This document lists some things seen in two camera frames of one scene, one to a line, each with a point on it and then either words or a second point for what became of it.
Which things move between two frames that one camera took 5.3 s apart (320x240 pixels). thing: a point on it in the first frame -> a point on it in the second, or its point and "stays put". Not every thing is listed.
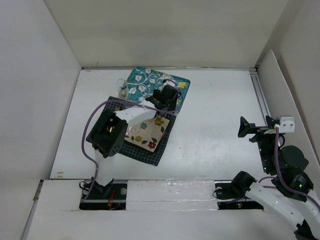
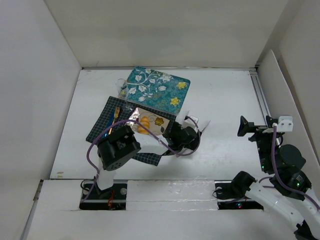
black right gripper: (261, 128) stays put
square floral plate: (147, 134) stays put
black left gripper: (157, 100) -> (174, 131)
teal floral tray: (142, 82) stays put
